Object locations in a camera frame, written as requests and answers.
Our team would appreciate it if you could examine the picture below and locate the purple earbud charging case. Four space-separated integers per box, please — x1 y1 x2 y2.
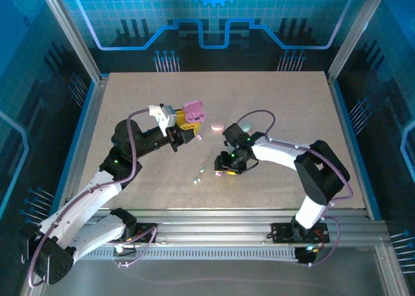
182 99 208 123

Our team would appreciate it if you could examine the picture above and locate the small black circuit board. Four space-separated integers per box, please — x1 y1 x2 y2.
112 241 139 258
294 243 318 267

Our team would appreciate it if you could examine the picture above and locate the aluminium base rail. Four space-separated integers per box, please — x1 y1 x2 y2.
41 207 392 250

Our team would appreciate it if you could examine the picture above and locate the aluminium side rail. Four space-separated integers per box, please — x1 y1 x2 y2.
326 71 411 296
19 75 110 296

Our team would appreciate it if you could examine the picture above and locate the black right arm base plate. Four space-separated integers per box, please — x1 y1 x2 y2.
270 222 331 245

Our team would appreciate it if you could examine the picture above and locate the slotted grey cable duct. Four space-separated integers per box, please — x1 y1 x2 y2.
51 247 301 262

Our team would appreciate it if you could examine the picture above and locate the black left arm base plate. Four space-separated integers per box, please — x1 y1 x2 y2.
98 223 159 245

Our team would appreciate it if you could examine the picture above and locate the aluminium frame post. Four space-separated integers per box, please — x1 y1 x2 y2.
36 0 104 84
326 0 392 82

